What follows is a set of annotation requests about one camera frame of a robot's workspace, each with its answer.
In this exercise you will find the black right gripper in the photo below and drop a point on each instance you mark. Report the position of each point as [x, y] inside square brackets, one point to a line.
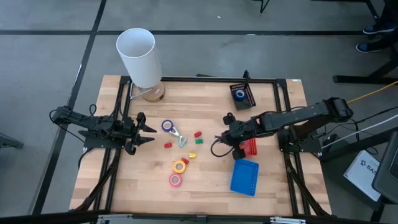
[241, 132]

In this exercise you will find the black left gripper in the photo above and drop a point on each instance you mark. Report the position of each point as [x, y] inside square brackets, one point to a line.
[131, 132]

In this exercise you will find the purple tape roll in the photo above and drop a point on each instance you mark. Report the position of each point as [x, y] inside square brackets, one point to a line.
[163, 125]

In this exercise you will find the small green stapler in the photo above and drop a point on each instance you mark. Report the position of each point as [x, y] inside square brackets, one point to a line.
[199, 141]

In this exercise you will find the blue tape roll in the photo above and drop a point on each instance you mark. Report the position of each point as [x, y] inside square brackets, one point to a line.
[235, 95]

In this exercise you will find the teal staple remover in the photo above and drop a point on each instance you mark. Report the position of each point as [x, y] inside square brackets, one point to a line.
[182, 142]

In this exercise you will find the small yellow stapler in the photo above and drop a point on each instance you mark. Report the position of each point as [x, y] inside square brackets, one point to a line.
[192, 155]

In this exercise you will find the yellow tape roll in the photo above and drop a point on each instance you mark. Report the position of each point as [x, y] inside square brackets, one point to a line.
[175, 166]

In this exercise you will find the pink tape roll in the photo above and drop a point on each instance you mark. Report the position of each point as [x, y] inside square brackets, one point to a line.
[170, 180]

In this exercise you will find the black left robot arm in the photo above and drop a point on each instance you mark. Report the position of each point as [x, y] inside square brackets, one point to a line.
[93, 123]

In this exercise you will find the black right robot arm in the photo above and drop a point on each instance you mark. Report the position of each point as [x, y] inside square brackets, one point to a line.
[295, 116]

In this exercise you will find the silver staple remover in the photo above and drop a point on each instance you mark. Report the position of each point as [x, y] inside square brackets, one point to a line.
[175, 132]

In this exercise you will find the red plastic basket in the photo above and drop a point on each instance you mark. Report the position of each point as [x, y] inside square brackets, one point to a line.
[251, 147]

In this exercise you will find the black plastic basket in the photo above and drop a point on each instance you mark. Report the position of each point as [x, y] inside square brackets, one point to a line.
[245, 105]

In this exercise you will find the blue plastic basket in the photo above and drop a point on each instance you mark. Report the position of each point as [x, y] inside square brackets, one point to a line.
[245, 177]

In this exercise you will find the white shade wooden base lamp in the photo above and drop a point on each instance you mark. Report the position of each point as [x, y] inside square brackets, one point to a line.
[136, 59]

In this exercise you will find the black desk leg beam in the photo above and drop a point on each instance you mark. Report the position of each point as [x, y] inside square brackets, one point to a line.
[357, 146]

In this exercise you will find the grey furniture foot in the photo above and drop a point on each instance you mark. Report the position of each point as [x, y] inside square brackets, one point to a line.
[11, 141]

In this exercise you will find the white printed box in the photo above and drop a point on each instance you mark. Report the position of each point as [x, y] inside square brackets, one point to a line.
[362, 174]

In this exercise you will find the dark grey equipment case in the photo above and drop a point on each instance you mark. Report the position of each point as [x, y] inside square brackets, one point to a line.
[387, 168]

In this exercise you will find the person's shoe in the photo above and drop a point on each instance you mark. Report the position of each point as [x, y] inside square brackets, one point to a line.
[368, 47]
[377, 29]

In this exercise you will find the person's leg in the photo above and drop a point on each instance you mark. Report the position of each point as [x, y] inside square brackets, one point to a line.
[390, 18]

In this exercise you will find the black aluminium table frame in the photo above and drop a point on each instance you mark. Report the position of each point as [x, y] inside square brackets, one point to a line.
[217, 79]

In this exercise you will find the silver frame bracket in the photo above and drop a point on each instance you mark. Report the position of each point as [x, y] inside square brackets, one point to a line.
[115, 218]
[287, 220]

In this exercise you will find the black desk frame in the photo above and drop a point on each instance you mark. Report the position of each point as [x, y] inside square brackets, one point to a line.
[367, 79]

